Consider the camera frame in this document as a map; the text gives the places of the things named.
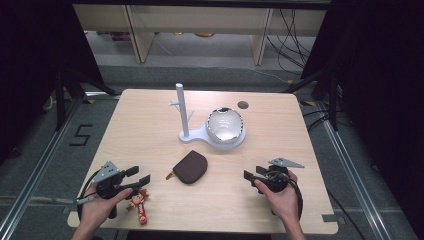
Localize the black curtain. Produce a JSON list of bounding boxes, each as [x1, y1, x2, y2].
[[299, 0, 424, 234], [0, 0, 105, 164]]

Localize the black tripod stand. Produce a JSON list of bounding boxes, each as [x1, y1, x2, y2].
[[283, 65, 342, 132], [54, 64, 118, 132]]

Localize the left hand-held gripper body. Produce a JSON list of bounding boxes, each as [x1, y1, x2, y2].
[[90, 160, 135, 220]]

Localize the bundle of black cables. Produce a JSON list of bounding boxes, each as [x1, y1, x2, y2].
[[265, 8, 317, 74]]

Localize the black floor cables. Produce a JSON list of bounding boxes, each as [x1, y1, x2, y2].
[[301, 108, 336, 133]]

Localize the white stand with pole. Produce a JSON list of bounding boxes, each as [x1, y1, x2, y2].
[[168, 82, 248, 151]]

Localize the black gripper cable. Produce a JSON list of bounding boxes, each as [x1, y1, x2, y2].
[[273, 171, 305, 222]]

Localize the black cable with grey plug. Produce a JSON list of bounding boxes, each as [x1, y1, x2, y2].
[[75, 169, 102, 222]]

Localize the person's left hand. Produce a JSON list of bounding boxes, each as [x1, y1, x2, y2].
[[78, 185, 134, 232]]

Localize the light wooden desk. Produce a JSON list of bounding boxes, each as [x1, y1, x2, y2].
[[72, 3, 328, 67]]

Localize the brown pouch with tan tab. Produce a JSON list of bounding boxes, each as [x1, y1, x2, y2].
[[165, 149, 209, 185]]

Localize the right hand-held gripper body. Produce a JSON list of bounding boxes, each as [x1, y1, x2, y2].
[[254, 157, 305, 195]]

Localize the person's right hand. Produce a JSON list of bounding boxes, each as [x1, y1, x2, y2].
[[253, 169, 301, 225]]

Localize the white floor cable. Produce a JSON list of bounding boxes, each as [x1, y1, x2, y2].
[[246, 65, 292, 85]]

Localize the red patterned candy wrapper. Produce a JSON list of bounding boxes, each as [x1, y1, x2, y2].
[[125, 187, 150, 227]]

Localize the aluminium floor rail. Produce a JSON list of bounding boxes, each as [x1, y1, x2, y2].
[[319, 101, 392, 240], [0, 98, 83, 240]]

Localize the shiny silver bowl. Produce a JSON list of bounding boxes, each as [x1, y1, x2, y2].
[[205, 106, 245, 145]]

